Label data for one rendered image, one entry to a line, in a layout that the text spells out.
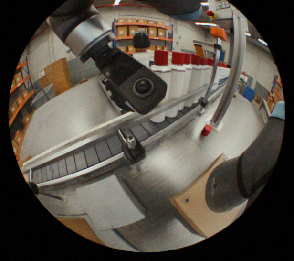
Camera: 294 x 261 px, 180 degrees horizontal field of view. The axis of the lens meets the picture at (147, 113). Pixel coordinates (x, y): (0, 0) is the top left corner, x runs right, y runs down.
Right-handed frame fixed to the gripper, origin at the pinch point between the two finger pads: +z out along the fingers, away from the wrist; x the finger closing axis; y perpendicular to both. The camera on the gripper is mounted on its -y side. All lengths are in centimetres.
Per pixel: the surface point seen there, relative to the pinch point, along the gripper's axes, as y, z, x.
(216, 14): -3.3, -18.4, -46.0
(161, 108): -3.9, -2.1, -1.8
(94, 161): -3.1, -4.4, 18.9
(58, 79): 323, -42, 119
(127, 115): 3.4, -0.7, 5.4
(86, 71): 458, 41, 51
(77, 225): -18.4, -12.2, 29.2
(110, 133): -4.0, -7.7, 8.7
